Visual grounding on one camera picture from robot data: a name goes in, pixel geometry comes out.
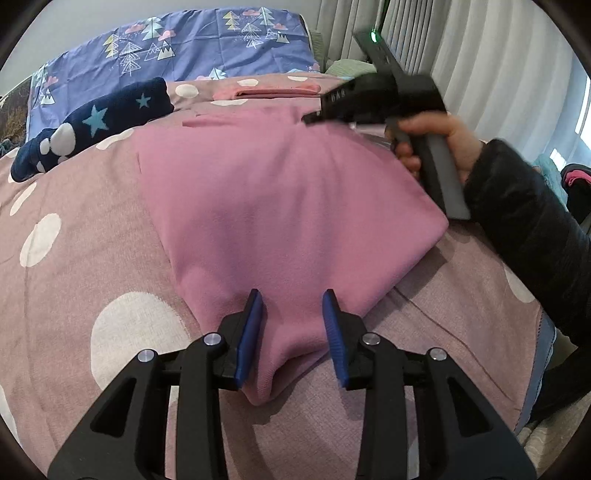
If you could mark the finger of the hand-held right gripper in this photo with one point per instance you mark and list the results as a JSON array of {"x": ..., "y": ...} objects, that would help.
[{"x": 313, "y": 117}]

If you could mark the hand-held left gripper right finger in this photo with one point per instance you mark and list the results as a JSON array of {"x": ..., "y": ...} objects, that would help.
[{"x": 334, "y": 337}]

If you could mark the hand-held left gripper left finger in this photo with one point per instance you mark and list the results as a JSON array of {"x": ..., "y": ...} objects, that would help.
[{"x": 249, "y": 341}]

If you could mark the pink garment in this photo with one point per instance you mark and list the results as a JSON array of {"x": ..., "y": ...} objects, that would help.
[{"x": 286, "y": 212}]

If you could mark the person's right forearm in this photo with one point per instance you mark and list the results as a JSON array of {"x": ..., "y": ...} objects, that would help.
[{"x": 531, "y": 230}]

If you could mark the person's right hand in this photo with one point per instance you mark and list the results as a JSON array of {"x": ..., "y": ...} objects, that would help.
[{"x": 461, "y": 138}]

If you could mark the coral garment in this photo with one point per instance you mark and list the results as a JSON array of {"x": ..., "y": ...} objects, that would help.
[{"x": 272, "y": 90}]

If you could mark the green pillow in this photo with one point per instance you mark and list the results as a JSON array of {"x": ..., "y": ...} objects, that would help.
[{"x": 351, "y": 68}]

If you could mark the grey-white curtain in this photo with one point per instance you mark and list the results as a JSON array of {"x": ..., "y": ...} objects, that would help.
[{"x": 485, "y": 50}]

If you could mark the blue tree-print pillow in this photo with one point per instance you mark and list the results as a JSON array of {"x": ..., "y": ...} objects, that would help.
[{"x": 184, "y": 46}]

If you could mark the teal cloth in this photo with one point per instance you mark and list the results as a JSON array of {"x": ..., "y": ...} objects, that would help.
[{"x": 549, "y": 167}]

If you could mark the window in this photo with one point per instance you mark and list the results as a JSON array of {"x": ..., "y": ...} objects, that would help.
[{"x": 582, "y": 99}]

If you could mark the pink polka-dot blanket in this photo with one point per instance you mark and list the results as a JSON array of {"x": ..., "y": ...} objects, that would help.
[{"x": 83, "y": 240}]

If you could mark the black and pink bag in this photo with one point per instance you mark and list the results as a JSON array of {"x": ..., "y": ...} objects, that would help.
[{"x": 577, "y": 184}]

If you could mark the navy star-print garment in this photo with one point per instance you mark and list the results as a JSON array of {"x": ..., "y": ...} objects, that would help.
[{"x": 92, "y": 124}]

